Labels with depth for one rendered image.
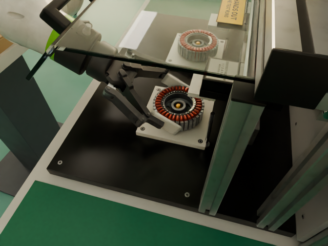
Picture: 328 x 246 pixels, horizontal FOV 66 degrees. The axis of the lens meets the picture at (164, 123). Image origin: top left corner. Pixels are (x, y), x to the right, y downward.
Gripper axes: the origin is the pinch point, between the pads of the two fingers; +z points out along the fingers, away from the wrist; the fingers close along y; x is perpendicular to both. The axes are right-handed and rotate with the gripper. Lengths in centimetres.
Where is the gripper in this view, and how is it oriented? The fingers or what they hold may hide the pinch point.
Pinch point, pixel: (177, 106)
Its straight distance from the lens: 55.8
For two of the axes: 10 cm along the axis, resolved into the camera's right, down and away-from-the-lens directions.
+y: 2.6, -7.5, 6.1
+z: 8.5, 4.8, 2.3
